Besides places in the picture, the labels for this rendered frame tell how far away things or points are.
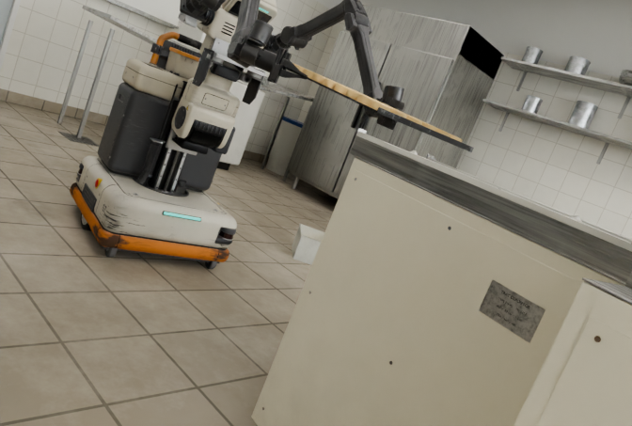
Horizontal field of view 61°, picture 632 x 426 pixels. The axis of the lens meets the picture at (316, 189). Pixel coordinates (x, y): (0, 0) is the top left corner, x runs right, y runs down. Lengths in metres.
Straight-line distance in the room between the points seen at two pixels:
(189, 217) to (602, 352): 1.98
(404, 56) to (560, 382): 4.59
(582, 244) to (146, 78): 2.04
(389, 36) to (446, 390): 4.60
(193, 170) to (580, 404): 2.29
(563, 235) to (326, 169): 4.53
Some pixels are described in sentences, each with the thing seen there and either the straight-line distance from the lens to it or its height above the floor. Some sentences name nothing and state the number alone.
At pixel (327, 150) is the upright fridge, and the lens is 5.47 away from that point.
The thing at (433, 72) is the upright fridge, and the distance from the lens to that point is 5.01.
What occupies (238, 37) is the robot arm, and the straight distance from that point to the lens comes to 1.70.
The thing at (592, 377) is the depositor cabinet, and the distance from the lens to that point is 0.78.
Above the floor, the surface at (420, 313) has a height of 0.61.
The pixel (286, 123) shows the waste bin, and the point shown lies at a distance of 6.41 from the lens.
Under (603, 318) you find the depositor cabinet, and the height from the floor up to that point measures 0.81.
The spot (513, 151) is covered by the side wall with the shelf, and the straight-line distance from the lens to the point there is 5.51.
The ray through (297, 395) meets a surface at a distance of 1.41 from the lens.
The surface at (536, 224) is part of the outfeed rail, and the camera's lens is 1.04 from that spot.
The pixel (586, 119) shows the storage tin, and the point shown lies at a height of 1.64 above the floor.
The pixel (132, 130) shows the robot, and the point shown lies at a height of 0.51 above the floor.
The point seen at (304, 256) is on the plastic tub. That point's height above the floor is 0.04.
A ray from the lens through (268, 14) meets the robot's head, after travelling 2.44.
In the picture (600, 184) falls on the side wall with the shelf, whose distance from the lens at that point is 5.25.
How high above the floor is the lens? 0.92
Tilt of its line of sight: 8 degrees down
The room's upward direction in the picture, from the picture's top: 21 degrees clockwise
